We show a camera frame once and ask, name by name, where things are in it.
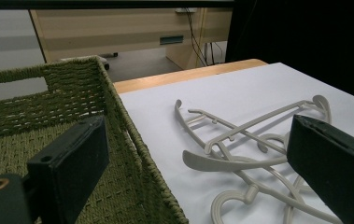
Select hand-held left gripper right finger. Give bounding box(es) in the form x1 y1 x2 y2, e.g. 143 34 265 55
286 113 354 224

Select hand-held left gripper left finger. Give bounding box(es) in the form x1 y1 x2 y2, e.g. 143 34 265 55
26 114 111 224

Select green woven basket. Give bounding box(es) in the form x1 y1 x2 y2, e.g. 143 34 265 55
0 55 190 224

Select grey plastic clothes hanger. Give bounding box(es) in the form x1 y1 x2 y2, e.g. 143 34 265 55
174 98 290 157
182 149 344 224
204 94 354 155

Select black chair base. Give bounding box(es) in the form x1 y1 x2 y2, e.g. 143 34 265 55
98 51 120 71

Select white table sheet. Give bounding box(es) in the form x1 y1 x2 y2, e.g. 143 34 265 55
118 62 354 224

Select black curtain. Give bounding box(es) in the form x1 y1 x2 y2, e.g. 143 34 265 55
225 0 354 105

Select light wooden desk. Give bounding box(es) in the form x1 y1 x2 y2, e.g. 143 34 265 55
29 7 234 71

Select white cabinet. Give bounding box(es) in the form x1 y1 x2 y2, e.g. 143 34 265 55
0 8 47 74

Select white power strip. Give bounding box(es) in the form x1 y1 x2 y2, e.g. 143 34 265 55
175 7 198 14

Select black desk cables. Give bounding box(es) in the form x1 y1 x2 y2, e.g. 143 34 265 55
183 8 226 67

